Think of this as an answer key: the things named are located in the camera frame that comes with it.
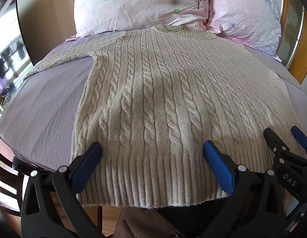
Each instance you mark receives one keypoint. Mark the purple bed sheet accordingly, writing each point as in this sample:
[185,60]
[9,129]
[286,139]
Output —
[47,111]

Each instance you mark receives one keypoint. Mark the wooden headboard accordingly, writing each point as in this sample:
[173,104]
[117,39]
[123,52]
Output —
[299,62]

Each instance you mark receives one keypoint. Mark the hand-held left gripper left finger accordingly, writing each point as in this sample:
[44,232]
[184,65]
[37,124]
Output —
[87,164]

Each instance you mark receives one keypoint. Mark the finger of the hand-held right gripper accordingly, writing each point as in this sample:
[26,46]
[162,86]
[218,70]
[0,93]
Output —
[300,135]
[274,140]

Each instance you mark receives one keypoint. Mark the pink floral pillow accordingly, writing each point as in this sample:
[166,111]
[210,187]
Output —
[245,14]
[141,5]

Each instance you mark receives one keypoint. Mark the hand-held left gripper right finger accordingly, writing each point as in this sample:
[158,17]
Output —
[217,164]

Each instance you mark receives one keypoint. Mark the dark wooden chair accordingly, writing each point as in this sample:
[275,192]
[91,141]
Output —
[6,178]

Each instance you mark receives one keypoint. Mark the flat screen television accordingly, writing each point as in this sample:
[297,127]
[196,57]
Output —
[10,54]

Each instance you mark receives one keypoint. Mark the person's dark trousers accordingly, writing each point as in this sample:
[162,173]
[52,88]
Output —
[153,223]

